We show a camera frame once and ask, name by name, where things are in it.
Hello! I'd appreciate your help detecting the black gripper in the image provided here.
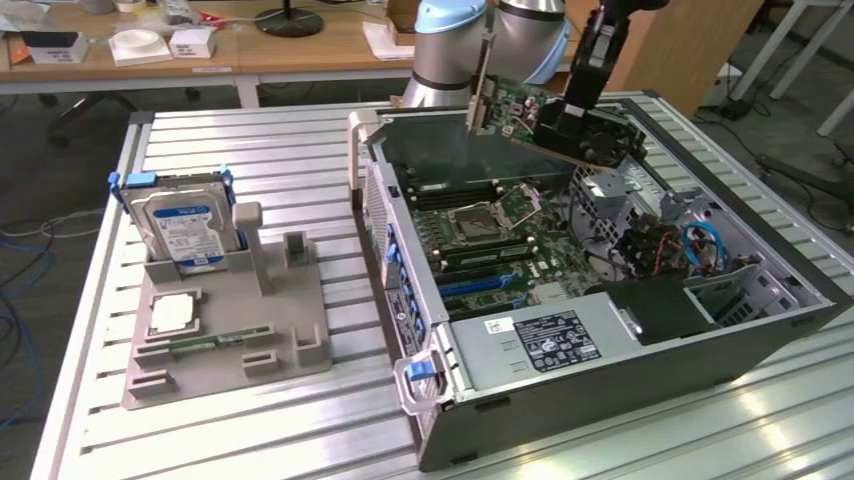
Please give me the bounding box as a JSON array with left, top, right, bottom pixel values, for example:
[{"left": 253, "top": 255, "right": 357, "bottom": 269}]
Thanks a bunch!
[{"left": 561, "top": 0, "right": 671, "bottom": 119}]

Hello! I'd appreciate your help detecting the green GPU with black fan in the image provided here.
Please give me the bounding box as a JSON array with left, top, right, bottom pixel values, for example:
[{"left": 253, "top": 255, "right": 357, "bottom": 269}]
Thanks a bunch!
[{"left": 464, "top": 19, "right": 645, "bottom": 171}]

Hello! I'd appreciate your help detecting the blue expansion slot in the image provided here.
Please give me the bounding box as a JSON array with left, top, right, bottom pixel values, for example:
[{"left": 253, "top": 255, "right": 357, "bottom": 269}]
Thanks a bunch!
[{"left": 436, "top": 272, "right": 509, "bottom": 297}]

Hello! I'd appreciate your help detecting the wooden cabinet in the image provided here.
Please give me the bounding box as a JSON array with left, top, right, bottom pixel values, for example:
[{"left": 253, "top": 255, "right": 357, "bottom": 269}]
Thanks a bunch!
[{"left": 603, "top": 0, "right": 765, "bottom": 119}]

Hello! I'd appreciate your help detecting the white box red button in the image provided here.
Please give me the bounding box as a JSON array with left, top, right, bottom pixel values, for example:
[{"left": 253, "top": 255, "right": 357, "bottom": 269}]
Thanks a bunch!
[{"left": 705, "top": 62, "right": 747, "bottom": 109}]

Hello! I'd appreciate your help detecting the perforated metal drive cage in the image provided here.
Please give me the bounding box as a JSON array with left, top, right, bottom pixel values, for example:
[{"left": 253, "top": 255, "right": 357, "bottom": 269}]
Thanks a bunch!
[{"left": 573, "top": 149, "right": 712, "bottom": 226}]

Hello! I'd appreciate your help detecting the metal socket cover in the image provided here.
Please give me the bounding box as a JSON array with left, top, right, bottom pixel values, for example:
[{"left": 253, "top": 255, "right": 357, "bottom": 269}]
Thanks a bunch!
[{"left": 489, "top": 183, "right": 543, "bottom": 232}]

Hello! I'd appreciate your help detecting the white paper stack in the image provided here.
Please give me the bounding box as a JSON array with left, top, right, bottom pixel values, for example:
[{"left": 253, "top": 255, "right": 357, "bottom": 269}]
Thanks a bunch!
[{"left": 361, "top": 20, "right": 416, "bottom": 61}]

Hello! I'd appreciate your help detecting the CPU socket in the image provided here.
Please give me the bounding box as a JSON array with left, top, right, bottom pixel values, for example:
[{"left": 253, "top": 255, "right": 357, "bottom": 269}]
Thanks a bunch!
[{"left": 447, "top": 203, "right": 512, "bottom": 247}]

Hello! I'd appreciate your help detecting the green motherboard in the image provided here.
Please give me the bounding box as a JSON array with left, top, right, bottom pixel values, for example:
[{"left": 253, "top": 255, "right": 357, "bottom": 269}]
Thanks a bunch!
[{"left": 392, "top": 164, "right": 608, "bottom": 321}]

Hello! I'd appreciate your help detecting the installed green RAM stick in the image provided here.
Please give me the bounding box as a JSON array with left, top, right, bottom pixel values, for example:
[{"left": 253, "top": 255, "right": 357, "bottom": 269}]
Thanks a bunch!
[{"left": 439, "top": 243, "right": 535, "bottom": 274}]

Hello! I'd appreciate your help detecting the black stand leg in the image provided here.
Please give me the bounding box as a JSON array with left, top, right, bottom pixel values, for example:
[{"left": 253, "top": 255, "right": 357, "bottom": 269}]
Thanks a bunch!
[{"left": 756, "top": 149, "right": 854, "bottom": 206}]

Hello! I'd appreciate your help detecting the black round lamp base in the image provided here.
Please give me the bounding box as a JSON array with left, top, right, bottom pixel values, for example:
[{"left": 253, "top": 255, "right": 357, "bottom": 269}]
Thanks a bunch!
[{"left": 254, "top": 0, "right": 325, "bottom": 37}]

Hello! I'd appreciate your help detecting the black plastic shroud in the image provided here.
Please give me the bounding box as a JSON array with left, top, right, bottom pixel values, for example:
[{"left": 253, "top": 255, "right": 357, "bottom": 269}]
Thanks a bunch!
[{"left": 604, "top": 276, "right": 723, "bottom": 347}]

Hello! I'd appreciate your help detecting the silver metal disk bay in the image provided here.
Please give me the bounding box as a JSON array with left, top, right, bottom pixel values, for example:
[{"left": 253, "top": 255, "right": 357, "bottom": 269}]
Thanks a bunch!
[{"left": 680, "top": 262, "right": 801, "bottom": 331}]

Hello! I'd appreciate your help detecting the grey power supply unit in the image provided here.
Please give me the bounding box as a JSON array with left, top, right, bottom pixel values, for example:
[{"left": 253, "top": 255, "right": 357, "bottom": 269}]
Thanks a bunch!
[{"left": 447, "top": 291, "right": 647, "bottom": 396}]

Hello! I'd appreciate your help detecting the white labelled carton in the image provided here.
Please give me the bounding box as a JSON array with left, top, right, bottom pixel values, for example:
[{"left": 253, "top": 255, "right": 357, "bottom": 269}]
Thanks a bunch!
[{"left": 166, "top": 25, "right": 218, "bottom": 59}]

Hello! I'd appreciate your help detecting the open black PC case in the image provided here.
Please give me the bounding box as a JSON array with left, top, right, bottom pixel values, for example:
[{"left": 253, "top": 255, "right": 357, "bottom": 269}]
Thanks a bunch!
[{"left": 345, "top": 97, "right": 854, "bottom": 474}]

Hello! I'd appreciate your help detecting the grey plastic parts rack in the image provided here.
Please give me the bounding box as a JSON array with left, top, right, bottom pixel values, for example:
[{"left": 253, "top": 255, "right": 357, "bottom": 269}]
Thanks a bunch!
[{"left": 118, "top": 202, "right": 334, "bottom": 411}]

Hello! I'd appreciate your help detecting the hard disk in blue caddy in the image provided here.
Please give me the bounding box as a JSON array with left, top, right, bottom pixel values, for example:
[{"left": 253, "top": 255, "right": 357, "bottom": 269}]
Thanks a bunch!
[{"left": 105, "top": 164, "right": 249, "bottom": 275}]

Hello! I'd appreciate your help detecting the white round holder box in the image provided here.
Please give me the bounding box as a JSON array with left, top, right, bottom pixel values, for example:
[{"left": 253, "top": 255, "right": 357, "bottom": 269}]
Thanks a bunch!
[{"left": 108, "top": 28, "right": 173, "bottom": 67}]

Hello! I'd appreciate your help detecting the black office chair base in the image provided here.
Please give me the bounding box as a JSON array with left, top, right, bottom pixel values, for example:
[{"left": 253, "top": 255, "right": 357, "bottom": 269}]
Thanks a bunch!
[{"left": 38, "top": 87, "right": 201, "bottom": 146}]

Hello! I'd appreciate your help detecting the green RAM stick on rack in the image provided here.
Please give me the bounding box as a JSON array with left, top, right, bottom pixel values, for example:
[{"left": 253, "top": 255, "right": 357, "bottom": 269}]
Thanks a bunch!
[{"left": 169, "top": 327, "right": 272, "bottom": 359}]

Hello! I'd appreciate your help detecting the silver CPU chip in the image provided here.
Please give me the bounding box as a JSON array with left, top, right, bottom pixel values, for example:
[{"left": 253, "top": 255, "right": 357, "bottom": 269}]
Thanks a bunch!
[{"left": 146, "top": 294, "right": 201, "bottom": 334}]

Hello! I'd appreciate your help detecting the white box black lid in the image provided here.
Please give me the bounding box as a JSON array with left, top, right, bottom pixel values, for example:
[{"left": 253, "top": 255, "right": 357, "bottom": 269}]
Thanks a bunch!
[{"left": 18, "top": 30, "right": 89, "bottom": 65}]

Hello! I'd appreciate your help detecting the blue disk wire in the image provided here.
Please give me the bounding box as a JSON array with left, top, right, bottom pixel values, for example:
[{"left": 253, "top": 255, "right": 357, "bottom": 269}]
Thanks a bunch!
[{"left": 683, "top": 222, "right": 728, "bottom": 274}]

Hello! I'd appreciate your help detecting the white table frame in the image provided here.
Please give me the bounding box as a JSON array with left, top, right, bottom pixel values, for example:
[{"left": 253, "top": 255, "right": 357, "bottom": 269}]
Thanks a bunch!
[{"left": 728, "top": 0, "right": 854, "bottom": 137}]

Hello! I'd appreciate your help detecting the wooden desk white frame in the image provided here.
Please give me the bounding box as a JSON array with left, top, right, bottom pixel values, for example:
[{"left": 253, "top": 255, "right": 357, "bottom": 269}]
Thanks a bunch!
[{"left": 0, "top": 0, "right": 428, "bottom": 109}]

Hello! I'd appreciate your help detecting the white floor cable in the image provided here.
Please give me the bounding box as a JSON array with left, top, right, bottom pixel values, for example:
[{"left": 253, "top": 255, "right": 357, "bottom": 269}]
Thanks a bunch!
[{"left": 0, "top": 207, "right": 101, "bottom": 239}]

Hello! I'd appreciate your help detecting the blue floor cable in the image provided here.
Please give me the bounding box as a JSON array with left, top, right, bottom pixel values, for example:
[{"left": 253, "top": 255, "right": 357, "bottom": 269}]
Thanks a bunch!
[{"left": 0, "top": 234, "right": 54, "bottom": 426}]

